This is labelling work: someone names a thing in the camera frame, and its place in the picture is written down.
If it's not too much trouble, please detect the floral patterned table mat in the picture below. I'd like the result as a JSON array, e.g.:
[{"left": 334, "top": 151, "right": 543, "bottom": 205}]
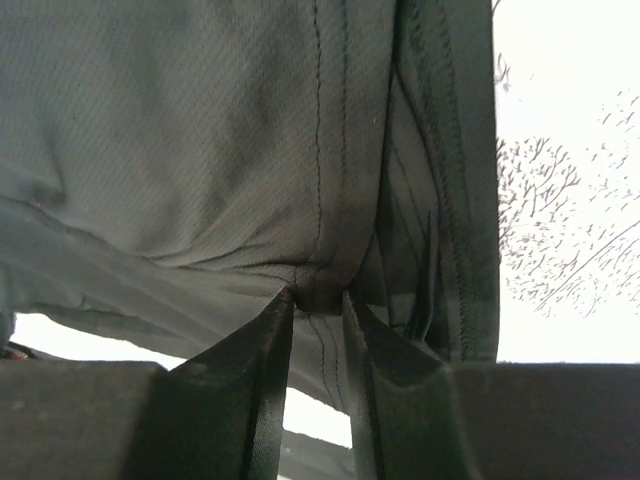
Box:
[{"left": 1, "top": 1, "right": 639, "bottom": 411}]

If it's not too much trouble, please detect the black t shirt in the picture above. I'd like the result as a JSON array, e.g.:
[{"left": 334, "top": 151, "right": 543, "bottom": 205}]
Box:
[{"left": 0, "top": 0, "right": 501, "bottom": 480}]

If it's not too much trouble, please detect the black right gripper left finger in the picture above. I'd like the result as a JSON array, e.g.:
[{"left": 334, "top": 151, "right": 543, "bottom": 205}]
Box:
[{"left": 1, "top": 290, "right": 293, "bottom": 479}]

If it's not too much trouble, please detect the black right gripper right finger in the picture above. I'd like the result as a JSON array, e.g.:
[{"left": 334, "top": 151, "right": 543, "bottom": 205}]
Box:
[{"left": 343, "top": 291, "right": 639, "bottom": 479}]

